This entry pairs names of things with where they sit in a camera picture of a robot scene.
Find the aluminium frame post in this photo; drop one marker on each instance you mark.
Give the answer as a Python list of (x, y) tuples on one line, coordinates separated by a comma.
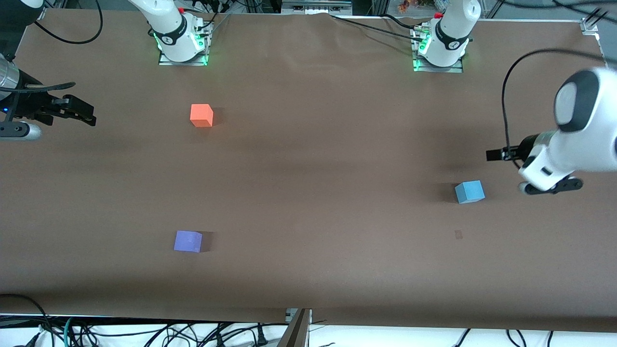
[(296, 330)]

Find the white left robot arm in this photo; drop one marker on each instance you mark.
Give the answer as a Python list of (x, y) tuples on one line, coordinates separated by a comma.
[(588, 140)]

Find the orange foam block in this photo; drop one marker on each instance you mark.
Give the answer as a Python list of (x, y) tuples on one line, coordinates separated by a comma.
[(201, 115)]

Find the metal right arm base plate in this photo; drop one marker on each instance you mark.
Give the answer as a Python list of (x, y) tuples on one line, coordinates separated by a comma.
[(205, 48)]

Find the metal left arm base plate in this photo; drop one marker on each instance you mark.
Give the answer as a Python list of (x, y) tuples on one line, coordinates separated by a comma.
[(458, 67)]

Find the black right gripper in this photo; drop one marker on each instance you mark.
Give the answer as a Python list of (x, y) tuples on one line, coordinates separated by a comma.
[(33, 103)]

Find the purple foam block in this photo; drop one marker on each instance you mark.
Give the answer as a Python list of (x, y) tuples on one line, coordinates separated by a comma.
[(188, 241)]

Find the aluminium corner bracket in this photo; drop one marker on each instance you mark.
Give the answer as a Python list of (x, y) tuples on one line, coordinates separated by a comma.
[(589, 26)]

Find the blue foam block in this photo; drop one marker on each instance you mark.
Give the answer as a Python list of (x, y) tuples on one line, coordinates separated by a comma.
[(470, 192)]

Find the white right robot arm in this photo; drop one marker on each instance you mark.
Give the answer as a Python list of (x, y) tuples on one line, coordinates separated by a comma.
[(166, 24)]

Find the brown paper table cover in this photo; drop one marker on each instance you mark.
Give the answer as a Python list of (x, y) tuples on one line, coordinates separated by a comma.
[(337, 241)]

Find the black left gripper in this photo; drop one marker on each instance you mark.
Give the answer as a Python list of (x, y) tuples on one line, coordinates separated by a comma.
[(525, 146)]

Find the grey metal box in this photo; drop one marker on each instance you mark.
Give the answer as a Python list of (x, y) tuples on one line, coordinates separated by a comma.
[(315, 6)]

